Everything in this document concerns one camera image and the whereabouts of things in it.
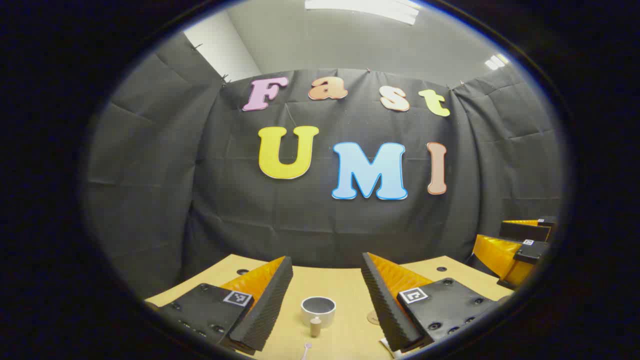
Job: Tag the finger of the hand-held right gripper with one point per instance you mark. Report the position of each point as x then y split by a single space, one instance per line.
525 230
500 255

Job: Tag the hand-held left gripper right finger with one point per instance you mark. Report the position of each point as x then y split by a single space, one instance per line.
385 310

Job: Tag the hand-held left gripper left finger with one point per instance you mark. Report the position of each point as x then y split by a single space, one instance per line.
265 310

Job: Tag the round cork coaster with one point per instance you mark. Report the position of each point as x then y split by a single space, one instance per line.
372 317

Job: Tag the white toothpaste tube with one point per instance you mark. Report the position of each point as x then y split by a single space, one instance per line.
387 346

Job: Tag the white toothbrush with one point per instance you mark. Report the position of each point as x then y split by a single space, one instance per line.
307 347

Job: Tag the wooden desktop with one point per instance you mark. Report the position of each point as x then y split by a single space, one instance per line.
330 280

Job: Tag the black backdrop cloth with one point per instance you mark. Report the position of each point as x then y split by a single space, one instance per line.
200 200

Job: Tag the small ceiling light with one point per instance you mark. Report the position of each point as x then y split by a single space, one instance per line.
496 61

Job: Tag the long ceiling light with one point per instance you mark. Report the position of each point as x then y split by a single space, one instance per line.
362 9

